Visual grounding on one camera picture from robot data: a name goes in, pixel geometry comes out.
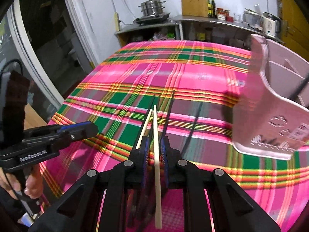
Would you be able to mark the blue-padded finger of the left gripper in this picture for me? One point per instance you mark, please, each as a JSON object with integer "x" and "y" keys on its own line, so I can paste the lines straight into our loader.
{"x": 67, "y": 134}

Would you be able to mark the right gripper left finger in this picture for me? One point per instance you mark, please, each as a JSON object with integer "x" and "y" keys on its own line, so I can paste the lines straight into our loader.
{"x": 138, "y": 172}

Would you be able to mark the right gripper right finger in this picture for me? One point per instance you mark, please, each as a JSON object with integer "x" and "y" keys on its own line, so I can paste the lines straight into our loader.
{"x": 170, "y": 158}

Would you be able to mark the cream wooden chopstick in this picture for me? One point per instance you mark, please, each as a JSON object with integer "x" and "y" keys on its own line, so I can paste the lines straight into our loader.
{"x": 158, "y": 204}

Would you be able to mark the metal kitchen shelf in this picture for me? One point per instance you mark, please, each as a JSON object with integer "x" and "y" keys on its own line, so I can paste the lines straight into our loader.
{"x": 192, "y": 28}

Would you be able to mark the person's left hand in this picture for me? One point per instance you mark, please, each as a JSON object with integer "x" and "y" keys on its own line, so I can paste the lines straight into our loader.
{"x": 33, "y": 185}

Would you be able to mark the black chopstick far right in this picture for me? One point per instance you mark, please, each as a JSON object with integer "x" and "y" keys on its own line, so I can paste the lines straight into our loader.
{"x": 186, "y": 145}

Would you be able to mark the pink plaid tablecloth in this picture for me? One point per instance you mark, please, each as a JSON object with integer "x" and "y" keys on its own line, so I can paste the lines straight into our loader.
{"x": 116, "y": 95}

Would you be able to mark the black induction cooker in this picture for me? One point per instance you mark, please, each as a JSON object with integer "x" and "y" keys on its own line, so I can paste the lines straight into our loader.
{"x": 152, "y": 19}

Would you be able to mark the stainless steel steamer pot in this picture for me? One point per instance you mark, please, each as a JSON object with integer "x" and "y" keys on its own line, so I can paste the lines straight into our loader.
{"x": 152, "y": 7}

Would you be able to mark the red lidded jar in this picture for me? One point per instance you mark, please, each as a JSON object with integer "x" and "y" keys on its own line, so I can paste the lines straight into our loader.
{"x": 220, "y": 14}

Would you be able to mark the wooden cutting board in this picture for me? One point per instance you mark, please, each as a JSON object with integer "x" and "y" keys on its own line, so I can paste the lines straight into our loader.
{"x": 197, "y": 8}

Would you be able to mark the dark oil bottle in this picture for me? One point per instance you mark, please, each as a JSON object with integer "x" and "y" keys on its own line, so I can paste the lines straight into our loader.
{"x": 213, "y": 8}

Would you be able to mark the white electric kettle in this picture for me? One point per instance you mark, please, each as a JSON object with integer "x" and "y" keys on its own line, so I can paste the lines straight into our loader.
{"x": 272, "y": 25}

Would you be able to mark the yellow wooden door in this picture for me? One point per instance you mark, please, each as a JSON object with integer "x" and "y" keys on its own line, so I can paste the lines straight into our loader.
{"x": 294, "y": 27}

